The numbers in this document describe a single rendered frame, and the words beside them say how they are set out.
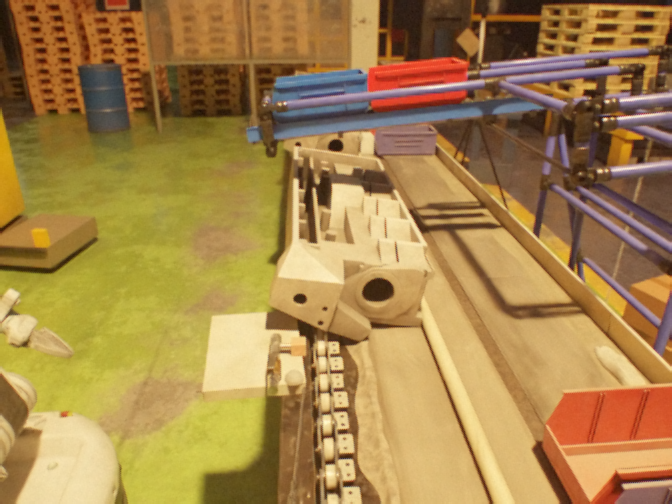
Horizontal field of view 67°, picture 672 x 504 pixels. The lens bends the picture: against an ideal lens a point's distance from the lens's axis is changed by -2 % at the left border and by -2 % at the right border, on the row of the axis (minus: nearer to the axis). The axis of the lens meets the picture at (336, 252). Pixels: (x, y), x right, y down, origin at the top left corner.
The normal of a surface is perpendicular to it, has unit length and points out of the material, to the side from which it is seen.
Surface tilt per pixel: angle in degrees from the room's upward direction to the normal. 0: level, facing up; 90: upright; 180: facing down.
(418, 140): 92
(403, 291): 90
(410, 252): 22
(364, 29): 90
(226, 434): 0
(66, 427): 0
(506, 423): 0
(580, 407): 88
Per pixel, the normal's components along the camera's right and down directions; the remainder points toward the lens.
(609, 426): 0.07, 0.39
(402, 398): 0.00, -0.91
